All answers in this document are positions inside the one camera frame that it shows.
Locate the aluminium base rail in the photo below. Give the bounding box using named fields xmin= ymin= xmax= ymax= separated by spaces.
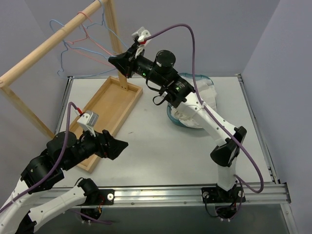
xmin=110 ymin=183 xmax=291 ymax=208

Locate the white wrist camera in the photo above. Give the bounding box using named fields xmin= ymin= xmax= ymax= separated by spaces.
xmin=77 ymin=110 xmax=99 ymax=137
xmin=132 ymin=27 xmax=151 ymax=58

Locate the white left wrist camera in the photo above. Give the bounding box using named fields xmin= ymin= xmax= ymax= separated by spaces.
xmin=77 ymin=110 xmax=99 ymax=137

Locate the blue wire hanger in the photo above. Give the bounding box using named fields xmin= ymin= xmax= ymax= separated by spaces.
xmin=85 ymin=0 xmax=129 ymax=53
xmin=49 ymin=19 xmax=117 ymax=78

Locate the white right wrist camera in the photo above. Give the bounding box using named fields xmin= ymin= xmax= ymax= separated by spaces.
xmin=132 ymin=27 xmax=151 ymax=58

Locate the wooden clothes rack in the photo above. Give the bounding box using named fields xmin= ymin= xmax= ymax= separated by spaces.
xmin=0 ymin=0 xmax=143 ymax=174

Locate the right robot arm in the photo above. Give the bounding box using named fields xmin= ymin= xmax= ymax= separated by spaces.
xmin=108 ymin=45 xmax=247 ymax=201

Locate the white ruffled skirt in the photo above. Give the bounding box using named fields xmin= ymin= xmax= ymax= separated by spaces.
xmin=169 ymin=78 xmax=217 ymax=129

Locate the pink wire hanger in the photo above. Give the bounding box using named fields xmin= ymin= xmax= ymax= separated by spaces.
xmin=65 ymin=23 xmax=113 ymax=68

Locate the blue wire hanger front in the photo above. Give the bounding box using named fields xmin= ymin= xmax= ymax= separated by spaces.
xmin=85 ymin=0 xmax=129 ymax=53

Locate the teal plastic tray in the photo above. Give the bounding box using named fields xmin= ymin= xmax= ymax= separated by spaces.
xmin=166 ymin=72 xmax=213 ymax=130

